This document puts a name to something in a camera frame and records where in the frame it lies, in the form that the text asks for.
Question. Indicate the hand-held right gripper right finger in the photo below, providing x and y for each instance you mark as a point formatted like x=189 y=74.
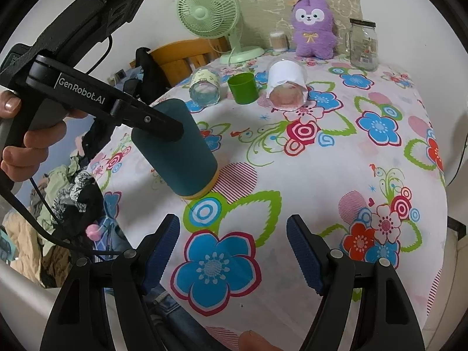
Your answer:
x=303 y=256

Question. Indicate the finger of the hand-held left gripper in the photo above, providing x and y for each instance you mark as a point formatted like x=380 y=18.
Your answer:
x=153 y=120

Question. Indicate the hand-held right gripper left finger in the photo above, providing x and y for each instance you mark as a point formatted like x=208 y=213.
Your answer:
x=161 y=252

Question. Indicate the teal cup with yellow rim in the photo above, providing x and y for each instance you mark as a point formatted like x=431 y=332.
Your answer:
x=182 y=168

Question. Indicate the clear cup with pale print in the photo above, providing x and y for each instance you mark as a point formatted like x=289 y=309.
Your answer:
x=204 y=80

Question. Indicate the green plastic cup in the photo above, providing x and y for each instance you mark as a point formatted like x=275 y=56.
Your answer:
x=243 y=89

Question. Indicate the clear cup with white paper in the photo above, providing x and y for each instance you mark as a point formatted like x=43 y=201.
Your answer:
x=287 y=75

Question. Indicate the person's left hand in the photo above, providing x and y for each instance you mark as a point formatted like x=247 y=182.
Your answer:
x=33 y=164

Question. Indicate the person's right hand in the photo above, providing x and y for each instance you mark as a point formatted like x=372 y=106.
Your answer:
x=257 y=342

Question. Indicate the black bag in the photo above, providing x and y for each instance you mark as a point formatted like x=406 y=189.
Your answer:
x=146 y=76

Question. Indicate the person's blue jeans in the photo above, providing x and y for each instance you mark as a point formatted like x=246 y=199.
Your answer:
x=175 y=318

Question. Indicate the pink hair bobble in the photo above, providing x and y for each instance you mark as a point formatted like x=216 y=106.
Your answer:
x=93 y=231

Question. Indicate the wooden chair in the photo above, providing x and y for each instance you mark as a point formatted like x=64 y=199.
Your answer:
x=175 y=53

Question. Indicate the floral tablecloth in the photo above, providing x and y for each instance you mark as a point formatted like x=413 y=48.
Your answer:
x=292 y=175

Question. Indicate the light green desk fan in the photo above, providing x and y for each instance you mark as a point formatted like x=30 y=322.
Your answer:
x=204 y=11

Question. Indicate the pile of clothes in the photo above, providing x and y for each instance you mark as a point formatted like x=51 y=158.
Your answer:
x=22 y=234

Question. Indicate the cotton swab container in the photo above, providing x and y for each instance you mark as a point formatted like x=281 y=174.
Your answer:
x=279 y=42

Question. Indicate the beige printed cushion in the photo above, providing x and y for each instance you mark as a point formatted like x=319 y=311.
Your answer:
x=270 y=3

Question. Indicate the purple plush toy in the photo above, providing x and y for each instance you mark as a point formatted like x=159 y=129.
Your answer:
x=314 y=40

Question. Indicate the glass jar with black lid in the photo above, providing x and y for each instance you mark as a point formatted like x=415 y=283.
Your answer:
x=362 y=47

